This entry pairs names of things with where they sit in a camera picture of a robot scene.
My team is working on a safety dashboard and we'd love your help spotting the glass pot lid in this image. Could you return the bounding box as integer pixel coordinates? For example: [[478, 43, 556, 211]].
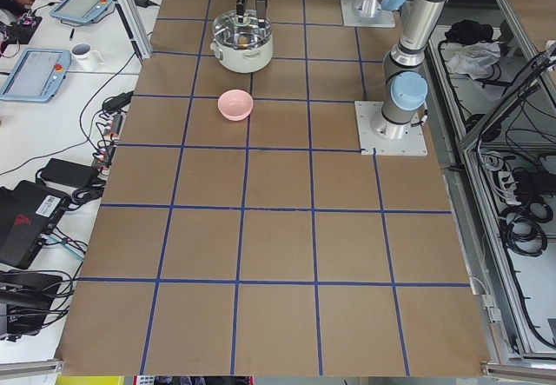
[[212, 10, 273, 50]]

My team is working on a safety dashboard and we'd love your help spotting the pale green cooking pot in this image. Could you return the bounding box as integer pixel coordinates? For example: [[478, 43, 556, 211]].
[[210, 33, 274, 73]]

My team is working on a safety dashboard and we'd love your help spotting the near blue teach pendant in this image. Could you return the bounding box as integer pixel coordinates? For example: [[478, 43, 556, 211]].
[[1, 48, 71, 103]]

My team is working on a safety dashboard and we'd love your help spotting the brown egg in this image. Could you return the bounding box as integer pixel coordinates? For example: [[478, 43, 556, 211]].
[[238, 36, 250, 49]]

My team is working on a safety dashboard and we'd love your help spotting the blue teach pendant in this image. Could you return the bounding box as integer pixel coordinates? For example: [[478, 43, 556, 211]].
[[50, 0, 114, 25], [1, 48, 71, 103]]

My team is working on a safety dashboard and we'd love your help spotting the black power adapter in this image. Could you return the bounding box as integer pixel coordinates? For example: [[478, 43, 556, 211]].
[[39, 158, 99, 188]]

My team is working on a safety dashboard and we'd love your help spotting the black red computer box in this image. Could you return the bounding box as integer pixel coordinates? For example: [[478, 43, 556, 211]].
[[1, 180, 71, 269]]

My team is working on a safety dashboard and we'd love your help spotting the white mug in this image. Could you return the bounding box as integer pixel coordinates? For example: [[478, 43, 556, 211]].
[[71, 43, 104, 72]]

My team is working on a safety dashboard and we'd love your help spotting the white cloth pile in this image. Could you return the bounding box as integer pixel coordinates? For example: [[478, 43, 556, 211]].
[[447, 43, 501, 80]]

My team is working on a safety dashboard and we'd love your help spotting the pink bowl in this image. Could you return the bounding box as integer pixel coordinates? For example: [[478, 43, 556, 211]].
[[217, 90, 254, 122]]

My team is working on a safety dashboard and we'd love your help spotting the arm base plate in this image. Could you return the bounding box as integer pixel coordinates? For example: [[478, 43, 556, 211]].
[[341, 0, 395, 28], [354, 101, 427, 156]]

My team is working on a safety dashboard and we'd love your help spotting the black cloth pile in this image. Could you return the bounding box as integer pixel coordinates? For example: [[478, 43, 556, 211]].
[[445, 19, 493, 45]]

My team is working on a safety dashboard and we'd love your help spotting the far blue teach pendant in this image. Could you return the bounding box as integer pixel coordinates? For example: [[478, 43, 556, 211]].
[[50, 0, 114, 25]]

